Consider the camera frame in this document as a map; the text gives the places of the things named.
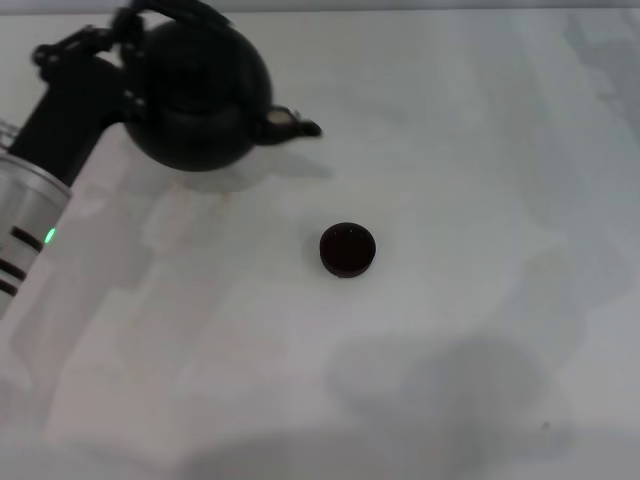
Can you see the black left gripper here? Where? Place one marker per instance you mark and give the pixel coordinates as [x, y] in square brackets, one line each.
[70, 120]

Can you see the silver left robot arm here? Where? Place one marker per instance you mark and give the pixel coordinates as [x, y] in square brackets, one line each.
[25, 205]

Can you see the black cast iron teapot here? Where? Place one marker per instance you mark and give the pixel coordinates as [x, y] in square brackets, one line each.
[200, 100]

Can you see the small black teacup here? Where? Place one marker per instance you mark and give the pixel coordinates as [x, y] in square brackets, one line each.
[347, 250]

